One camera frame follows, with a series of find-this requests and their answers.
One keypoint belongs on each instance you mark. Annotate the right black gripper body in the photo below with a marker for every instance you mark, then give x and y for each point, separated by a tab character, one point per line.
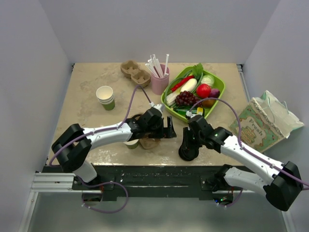
201	137

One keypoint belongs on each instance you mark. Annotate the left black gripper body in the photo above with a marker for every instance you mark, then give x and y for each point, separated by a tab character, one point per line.
157	131

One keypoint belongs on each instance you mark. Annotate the green paper coffee cup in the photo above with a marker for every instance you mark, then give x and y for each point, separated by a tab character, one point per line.
132	144

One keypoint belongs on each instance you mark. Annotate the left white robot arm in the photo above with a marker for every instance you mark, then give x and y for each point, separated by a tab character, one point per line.
73	146

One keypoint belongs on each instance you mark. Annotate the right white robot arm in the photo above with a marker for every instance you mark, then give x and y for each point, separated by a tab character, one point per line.
279	182

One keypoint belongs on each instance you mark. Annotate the printed paper takeout bag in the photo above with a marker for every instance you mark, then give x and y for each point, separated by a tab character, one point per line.
265	121

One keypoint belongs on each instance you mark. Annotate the stack of black lids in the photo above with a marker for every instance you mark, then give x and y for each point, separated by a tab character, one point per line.
188	153

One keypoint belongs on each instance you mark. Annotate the brown pulp cup carrier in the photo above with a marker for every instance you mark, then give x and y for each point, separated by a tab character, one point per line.
146	142

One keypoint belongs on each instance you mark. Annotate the green glass bottle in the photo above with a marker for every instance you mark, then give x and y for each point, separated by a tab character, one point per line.
196	111

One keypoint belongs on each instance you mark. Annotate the purple grape bunch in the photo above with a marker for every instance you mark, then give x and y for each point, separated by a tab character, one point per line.
186	99

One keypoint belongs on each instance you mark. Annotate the pink straw holder cup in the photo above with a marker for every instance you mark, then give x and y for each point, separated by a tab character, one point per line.
158	85

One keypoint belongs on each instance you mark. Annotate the red tomato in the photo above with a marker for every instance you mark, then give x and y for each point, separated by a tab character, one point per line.
203	91

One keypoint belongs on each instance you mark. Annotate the green plastic tray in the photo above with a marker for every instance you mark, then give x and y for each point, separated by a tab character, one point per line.
219	84

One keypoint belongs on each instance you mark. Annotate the white radish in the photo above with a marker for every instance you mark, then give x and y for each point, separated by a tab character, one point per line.
189	86

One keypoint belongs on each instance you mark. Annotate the stack of paper cups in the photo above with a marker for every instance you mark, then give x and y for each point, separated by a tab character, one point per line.
105	96

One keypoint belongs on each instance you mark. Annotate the red chili pepper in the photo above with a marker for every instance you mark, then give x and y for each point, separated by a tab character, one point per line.
182	82

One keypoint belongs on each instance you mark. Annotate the green cabbage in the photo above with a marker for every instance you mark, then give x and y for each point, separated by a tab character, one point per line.
208	80

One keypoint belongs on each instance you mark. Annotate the stack of pulp carriers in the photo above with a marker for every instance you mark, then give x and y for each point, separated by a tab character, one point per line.
138	76

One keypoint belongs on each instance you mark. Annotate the green leafy vegetable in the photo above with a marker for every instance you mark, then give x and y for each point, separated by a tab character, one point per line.
197	71

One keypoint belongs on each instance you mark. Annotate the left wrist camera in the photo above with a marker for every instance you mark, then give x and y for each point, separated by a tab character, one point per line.
160	107

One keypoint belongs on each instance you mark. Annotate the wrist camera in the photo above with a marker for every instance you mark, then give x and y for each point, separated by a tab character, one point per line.
189	115
160	107

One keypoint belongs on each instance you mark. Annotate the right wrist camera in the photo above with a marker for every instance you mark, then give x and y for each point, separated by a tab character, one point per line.
189	115

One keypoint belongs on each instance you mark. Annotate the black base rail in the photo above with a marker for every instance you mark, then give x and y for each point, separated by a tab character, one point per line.
157	182

